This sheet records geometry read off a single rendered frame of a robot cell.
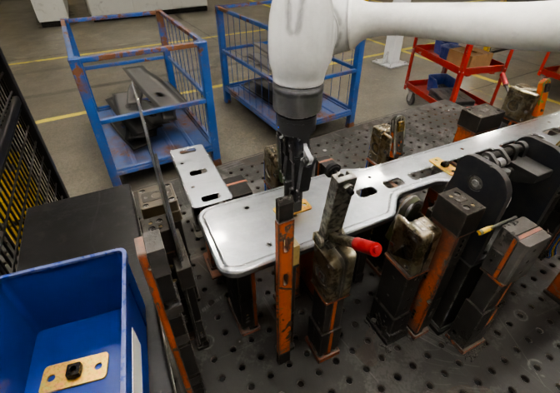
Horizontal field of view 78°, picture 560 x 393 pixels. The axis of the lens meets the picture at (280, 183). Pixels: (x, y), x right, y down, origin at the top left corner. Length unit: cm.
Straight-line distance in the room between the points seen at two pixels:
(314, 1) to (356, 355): 77
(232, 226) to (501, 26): 59
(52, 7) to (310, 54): 786
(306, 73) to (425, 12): 22
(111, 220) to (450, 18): 73
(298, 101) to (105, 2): 787
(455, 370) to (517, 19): 75
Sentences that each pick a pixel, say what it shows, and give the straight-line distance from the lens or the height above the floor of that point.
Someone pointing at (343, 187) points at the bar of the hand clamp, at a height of 120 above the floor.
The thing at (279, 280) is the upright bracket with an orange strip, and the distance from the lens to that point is 65.
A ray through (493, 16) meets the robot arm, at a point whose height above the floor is 143.
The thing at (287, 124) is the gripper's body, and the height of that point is 125.
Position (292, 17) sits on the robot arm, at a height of 142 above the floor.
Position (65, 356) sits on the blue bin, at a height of 103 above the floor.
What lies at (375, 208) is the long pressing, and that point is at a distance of 85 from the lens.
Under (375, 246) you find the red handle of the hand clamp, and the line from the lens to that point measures 55.
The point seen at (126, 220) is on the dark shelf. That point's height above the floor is 103.
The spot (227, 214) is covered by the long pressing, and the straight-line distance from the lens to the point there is 81.
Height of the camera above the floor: 153
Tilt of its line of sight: 37 degrees down
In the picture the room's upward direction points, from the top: straight up
